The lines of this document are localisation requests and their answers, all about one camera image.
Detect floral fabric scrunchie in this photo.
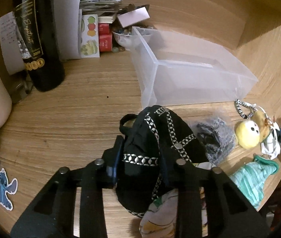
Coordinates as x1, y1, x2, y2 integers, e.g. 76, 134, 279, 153
139, 162, 216, 237

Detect blue cartoon character sticker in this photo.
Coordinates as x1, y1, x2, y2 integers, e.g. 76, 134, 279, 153
0, 168, 18, 211

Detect black white braided cord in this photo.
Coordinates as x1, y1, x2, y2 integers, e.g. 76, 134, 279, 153
234, 99, 258, 119

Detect stack of papers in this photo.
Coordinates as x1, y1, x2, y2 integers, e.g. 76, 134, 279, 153
79, 0, 123, 15

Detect clear plastic storage bin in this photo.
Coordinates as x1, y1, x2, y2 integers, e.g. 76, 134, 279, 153
130, 27, 258, 107

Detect red small box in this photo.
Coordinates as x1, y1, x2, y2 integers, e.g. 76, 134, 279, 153
98, 23, 112, 52

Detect white cloth with strings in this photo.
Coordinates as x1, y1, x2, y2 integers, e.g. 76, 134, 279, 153
261, 122, 281, 160

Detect green striped cloth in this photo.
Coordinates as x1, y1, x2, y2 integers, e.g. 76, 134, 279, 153
229, 155, 279, 209

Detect yellow plush ball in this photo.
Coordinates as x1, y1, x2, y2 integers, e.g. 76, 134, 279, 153
235, 120, 260, 149

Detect dark wine bottle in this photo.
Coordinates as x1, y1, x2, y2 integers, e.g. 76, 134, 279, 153
13, 0, 65, 92

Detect silver scrubber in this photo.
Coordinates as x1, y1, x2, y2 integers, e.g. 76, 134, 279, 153
187, 116, 237, 165

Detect small white cardboard box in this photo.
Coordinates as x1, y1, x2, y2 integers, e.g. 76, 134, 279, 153
117, 4, 150, 28

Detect black patterned cloth pouch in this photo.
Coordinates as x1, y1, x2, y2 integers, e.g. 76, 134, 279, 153
116, 105, 208, 218

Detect fruit picture card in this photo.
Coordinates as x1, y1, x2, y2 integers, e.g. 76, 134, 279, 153
80, 14, 99, 58

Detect white bowl with stones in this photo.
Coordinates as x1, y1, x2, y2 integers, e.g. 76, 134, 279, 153
112, 26, 151, 51

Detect white paper sheet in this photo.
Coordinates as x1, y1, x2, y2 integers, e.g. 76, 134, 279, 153
0, 12, 25, 75

